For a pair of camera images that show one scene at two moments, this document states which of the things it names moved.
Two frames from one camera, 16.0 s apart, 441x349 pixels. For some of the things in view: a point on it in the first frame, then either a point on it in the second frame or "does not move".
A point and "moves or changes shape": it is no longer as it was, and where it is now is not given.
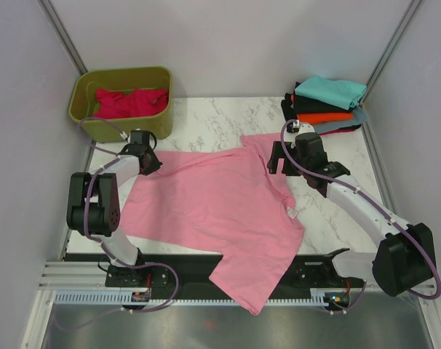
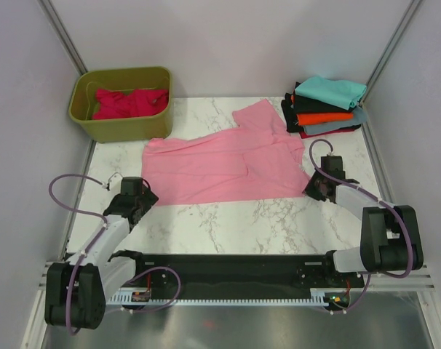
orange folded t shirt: x=324 y=116 does not move
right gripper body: x=288 y=169 → x=314 y=187
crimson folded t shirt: x=337 y=131 does not move
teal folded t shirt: x=341 y=94 does not move
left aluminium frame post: x=61 y=31 does not move
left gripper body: x=154 y=163 → x=146 y=201
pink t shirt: x=228 y=199 moves or changes shape
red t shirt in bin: x=116 y=103 does not move
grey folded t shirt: x=359 y=117 does not move
